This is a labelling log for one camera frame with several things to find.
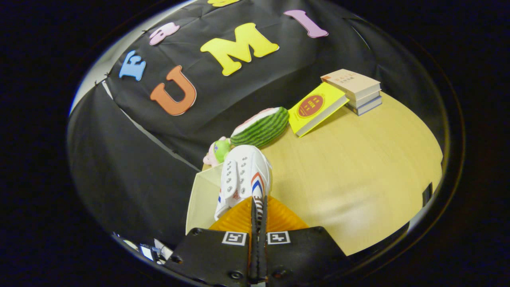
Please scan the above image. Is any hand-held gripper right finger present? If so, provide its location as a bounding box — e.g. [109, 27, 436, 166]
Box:
[258, 195, 347, 285]

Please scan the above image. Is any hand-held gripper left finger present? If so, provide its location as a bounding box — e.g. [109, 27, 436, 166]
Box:
[165, 195, 259, 285]

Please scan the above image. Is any beige fabric storage box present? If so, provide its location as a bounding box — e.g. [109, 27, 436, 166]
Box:
[185, 163, 224, 236]

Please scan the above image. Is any white canvas shoe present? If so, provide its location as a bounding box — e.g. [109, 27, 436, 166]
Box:
[214, 144, 273, 236]

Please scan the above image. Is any pink and green plush toy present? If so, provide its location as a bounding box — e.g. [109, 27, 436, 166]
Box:
[203, 137, 231, 168]

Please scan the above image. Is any watermelon slice plush toy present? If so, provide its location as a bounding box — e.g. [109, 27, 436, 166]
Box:
[230, 106, 290, 149]

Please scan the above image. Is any yellow book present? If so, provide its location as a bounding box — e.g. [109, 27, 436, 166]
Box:
[288, 82, 350, 138]

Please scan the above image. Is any grey book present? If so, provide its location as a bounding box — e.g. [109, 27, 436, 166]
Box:
[351, 97, 383, 116]

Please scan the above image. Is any white book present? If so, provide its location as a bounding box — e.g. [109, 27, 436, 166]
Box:
[346, 92, 382, 108]

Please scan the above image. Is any beige book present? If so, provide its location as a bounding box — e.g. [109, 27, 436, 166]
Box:
[321, 69, 381, 101]

